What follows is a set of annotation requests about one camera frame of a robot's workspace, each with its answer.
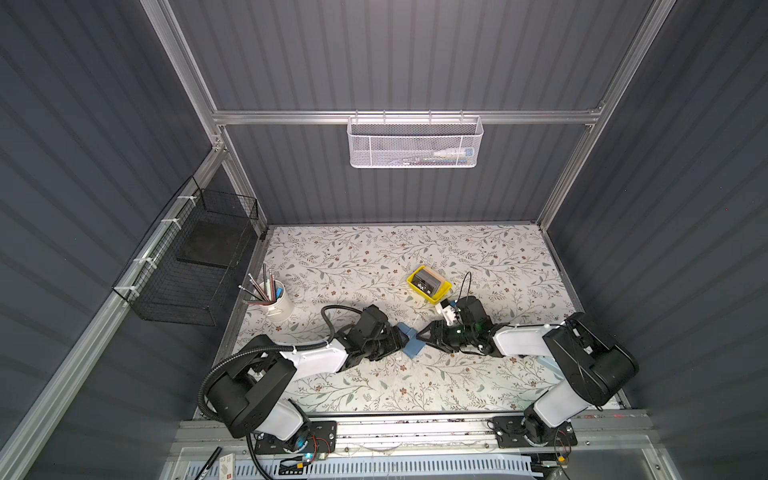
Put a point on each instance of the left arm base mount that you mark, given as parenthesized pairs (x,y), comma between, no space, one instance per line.
(317,437)

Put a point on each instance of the blue leather card holder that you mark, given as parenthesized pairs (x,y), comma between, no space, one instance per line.
(413,346)

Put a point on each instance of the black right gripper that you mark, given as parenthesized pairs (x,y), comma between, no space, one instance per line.
(441,336)

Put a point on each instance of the white wire mesh basket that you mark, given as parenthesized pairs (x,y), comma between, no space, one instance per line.
(386,141)

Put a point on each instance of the black wire mesh basket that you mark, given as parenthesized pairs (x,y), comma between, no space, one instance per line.
(192,271)

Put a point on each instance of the white pen cup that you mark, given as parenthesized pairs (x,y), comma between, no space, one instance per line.
(283,306)

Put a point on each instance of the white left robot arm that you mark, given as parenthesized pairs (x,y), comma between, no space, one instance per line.
(245,391)

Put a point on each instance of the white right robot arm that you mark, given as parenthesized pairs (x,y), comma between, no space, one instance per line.
(594,366)

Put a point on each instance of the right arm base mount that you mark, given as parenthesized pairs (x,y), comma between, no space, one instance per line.
(513,431)

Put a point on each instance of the pens in cup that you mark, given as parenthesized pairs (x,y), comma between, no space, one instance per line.
(265,292)

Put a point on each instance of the white tube in basket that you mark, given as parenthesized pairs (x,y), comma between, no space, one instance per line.
(450,155)

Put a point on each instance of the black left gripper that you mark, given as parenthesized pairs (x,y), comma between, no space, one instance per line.
(387,339)

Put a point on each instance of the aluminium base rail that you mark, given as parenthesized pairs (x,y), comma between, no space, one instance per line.
(447,432)

